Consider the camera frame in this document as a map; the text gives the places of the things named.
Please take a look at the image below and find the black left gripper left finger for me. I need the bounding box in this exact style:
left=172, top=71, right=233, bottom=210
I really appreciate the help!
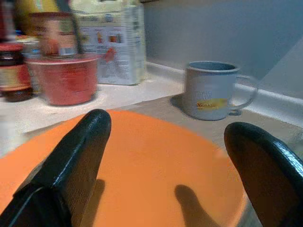
left=0, top=108, right=112, bottom=227

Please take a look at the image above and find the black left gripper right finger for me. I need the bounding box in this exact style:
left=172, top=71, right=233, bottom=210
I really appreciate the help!
left=223, top=122, right=303, bottom=227

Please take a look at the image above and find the orange round plate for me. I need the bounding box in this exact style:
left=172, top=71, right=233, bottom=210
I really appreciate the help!
left=0, top=109, right=249, bottom=227

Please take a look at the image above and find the red instant noodle cup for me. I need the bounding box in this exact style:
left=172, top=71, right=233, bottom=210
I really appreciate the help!
left=24, top=52, right=100, bottom=106

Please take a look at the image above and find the grey enamel mug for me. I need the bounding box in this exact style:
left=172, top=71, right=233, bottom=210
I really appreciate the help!
left=183, top=61, right=259, bottom=122

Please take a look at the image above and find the dark sauce jar red lid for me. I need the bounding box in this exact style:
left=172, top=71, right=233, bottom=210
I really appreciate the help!
left=0, top=43, right=34, bottom=103

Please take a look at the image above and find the white printed food bag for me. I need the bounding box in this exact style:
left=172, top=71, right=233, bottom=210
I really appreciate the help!
left=70, top=0, right=146, bottom=86

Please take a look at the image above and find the brown canister with red lid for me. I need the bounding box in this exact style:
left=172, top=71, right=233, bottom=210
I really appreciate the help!
left=27, top=11, right=82, bottom=58

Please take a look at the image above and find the yellow food package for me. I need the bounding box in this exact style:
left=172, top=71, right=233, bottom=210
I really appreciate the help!
left=14, top=0, right=60, bottom=36

